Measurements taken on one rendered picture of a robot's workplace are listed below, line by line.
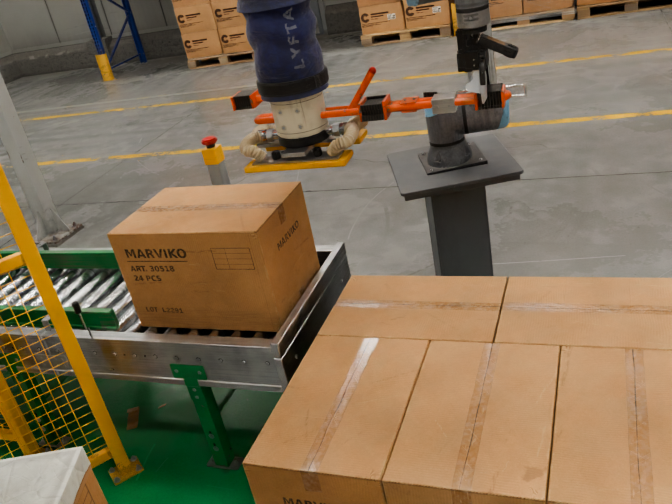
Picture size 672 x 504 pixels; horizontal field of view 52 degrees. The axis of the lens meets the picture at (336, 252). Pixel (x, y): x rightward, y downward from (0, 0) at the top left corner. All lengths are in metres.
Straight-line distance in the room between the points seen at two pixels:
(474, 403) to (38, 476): 1.14
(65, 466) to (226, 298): 1.17
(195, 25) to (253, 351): 8.51
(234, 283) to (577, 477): 1.25
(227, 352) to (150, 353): 0.32
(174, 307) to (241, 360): 0.36
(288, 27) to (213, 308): 1.01
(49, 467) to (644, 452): 1.33
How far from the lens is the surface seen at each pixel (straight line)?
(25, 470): 1.47
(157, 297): 2.61
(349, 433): 1.97
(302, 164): 2.16
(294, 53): 2.12
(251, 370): 2.40
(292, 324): 2.37
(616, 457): 1.86
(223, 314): 2.50
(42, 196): 5.46
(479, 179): 2.84
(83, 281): 3.32
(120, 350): 2.66
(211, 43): 10.49
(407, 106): 2.13
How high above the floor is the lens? 1.85
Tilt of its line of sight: 27 degrees down
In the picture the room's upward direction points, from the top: 12 degrees counter-clockwise
